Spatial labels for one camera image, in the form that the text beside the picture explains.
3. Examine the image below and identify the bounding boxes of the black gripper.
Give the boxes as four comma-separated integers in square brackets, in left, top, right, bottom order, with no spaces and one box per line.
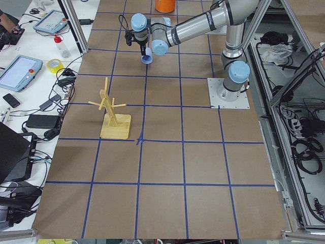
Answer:
[124,29,149,56]

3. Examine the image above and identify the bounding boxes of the light blue plastic cup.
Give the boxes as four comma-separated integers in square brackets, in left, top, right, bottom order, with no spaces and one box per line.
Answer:
[141,47,153,65]

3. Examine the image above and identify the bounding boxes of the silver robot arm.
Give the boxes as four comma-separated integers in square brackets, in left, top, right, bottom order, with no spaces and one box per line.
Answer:
[124,1,258,102]

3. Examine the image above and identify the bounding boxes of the wooden cup rack stand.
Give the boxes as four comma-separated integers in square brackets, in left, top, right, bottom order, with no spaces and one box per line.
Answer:
[88,77,132,140]

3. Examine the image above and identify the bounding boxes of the orange soda can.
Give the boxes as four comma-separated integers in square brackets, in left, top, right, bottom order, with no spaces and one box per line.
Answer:
[154,0,176,13]

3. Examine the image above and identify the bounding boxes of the red cap squeeze bottle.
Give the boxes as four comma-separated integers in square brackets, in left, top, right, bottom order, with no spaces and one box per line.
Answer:
[54,34,71,58]

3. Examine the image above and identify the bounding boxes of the yellow tape roll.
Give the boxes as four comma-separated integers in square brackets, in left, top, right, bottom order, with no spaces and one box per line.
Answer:
[47,59,64,74]

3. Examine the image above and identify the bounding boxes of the right teach pendant tablet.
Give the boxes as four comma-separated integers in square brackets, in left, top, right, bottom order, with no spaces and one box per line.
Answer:
[33,10,67,34]

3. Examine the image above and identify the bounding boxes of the teach pendant tablet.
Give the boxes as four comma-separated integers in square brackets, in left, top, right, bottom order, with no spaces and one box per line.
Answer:
[1,55,43,92]
[33,10,67,34]

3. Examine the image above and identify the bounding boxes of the left teach pendant tablet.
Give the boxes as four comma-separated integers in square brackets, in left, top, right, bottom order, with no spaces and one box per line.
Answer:
[1,55,43,92]

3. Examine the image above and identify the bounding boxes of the black power adapter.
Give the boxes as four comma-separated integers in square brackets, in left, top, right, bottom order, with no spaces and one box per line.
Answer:
[26,114,59,129]

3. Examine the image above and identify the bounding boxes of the black smartphone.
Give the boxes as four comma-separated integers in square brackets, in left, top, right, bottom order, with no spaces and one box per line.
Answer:
[3,94,20,108]

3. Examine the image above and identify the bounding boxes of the black laptop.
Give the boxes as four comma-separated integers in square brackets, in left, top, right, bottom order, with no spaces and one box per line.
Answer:
[1,124,37,183]

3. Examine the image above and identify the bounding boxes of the aluminium frame post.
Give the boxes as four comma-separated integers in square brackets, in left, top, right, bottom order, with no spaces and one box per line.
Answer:
[58,0,89,54]

